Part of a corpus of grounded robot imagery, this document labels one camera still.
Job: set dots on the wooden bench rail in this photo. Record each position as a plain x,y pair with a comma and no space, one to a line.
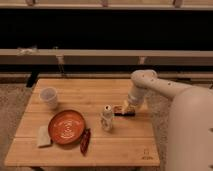
32,56

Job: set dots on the red chili pepper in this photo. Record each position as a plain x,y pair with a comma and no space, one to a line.
85,141

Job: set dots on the orange plate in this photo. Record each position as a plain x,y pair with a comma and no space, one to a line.
66,127

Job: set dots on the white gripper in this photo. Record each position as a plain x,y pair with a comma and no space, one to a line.
135,97

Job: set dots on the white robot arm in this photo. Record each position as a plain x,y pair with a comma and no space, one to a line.
190,127

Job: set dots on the white sponge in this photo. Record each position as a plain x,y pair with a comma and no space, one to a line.
43,138

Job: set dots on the translucent plastic cup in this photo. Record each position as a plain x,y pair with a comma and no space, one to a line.
49,96

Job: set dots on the wooden table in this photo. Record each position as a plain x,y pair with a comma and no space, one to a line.
130,143

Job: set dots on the small white bottle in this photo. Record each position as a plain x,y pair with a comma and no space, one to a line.
107,118

